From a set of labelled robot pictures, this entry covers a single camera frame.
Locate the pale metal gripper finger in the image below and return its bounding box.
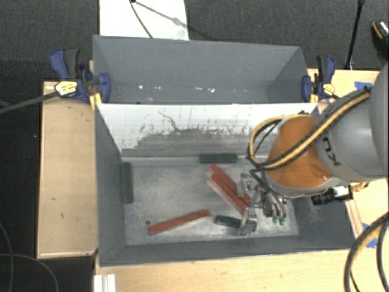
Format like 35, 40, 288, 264
238, 173, 253, 196
236, 208, 259, 237

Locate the red-brown flat block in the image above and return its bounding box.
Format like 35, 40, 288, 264
205, 179, 249, 216
208, 163, 239, 191
148, 209, 212, 236
211, 174, 253, 206

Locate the dark green flat block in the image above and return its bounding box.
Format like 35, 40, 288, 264
199, 153, 239, 165
213, 214, 244, 229
121, 161, 134, 204

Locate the grey metal bin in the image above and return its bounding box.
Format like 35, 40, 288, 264
92, 34, 357, 267

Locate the pale wood flat board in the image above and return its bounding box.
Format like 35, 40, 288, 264
36, 80, 100, 260

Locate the black cylinder on white bracket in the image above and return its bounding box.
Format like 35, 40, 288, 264
309, 186, 355, 207

